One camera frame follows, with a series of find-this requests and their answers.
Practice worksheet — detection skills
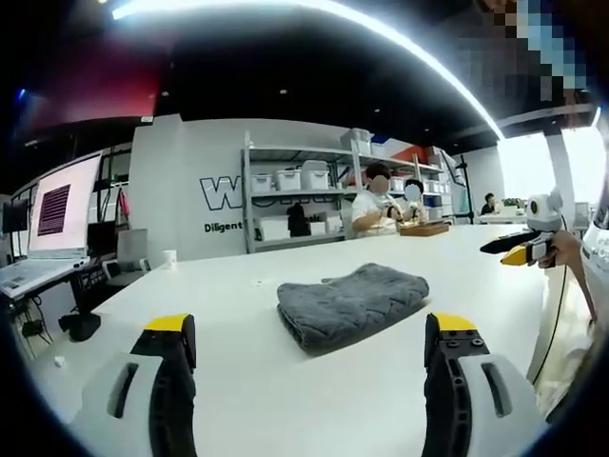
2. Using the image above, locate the black bag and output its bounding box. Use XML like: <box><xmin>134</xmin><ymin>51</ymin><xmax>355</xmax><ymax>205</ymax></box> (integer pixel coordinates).
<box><xmin>286</xmin><ymin>206</ymin><xmax>313</xmax><ymax>238</ymax></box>

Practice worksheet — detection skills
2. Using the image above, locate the grey office chair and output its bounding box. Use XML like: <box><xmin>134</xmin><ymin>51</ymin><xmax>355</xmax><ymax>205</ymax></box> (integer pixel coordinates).
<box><xmin>107</xmin><ymin>228</ymin><xmax>154</xmax><ymax>287</ymax></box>

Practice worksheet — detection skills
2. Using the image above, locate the ceiling light strip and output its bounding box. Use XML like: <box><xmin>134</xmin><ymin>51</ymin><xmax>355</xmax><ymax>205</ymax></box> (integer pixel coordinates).
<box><xmin>111</xmin><ymin>0</ymin><xmax>506</xmax><ymax>140</ymax></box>

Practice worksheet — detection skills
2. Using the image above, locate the black monitor stand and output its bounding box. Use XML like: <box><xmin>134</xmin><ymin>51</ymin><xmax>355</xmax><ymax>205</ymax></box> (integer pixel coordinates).
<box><xmin>58</xmin><ymin>264</ymin><xmax>118</xmax><ymax>343</ymax></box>

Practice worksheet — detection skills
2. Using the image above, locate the grey metal shelving unit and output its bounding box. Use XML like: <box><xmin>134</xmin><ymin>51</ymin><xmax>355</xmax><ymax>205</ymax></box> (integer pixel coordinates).
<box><xmin>241</xmin><ymin>130</ymin><xmax>365</xmax><ymax>254</ymax></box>

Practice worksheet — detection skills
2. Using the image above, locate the black tripod stand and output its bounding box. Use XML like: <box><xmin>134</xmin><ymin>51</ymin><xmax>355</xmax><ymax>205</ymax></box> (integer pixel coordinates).
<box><xmin>451</xmin><ymin>154</ymin><xmax>479</xmax><ymax>226</ymax></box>

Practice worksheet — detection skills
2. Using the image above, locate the metal shelving unit with boxes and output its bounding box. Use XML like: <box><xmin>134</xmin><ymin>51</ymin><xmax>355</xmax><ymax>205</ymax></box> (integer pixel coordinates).
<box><xmin>412</xmin><ymin>146</ymin><xmax>459</xmax><ymax>225</ymax></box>

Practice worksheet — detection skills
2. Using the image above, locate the person's right hand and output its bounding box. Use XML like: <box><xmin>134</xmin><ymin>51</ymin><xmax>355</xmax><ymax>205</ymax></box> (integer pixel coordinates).
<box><xmin>540</xmin><ymin>229</ymin><xmax>584</xmax><ymax>268</ymax></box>

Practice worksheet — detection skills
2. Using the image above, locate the grey towel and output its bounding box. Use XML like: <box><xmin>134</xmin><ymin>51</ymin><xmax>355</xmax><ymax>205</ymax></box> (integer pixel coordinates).
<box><xmin>276</xmin><ymin>262</ymin><xmax>431</xmax><ymax>357</ymax></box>

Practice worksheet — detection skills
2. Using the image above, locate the wooden tray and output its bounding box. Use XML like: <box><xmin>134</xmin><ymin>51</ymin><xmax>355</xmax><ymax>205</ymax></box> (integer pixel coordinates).
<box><xmin>398</xmin><ymin>222</ymin><xmax>451</xmax><ymax>237</ymax></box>

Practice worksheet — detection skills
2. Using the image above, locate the dark computer monitor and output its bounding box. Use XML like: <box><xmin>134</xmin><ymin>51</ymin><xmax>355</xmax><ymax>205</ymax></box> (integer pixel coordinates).
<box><xmin>0</xmin><ymin>197</ymin><xmax>30</xmax><ymax>235</ymax></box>

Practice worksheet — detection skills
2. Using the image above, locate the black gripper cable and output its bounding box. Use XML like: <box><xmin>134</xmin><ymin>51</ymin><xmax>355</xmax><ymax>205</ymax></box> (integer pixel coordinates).
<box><xmin>528</xmin><ymin>213</ymin><xmax>572</xmax><ymax>385</ymax></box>

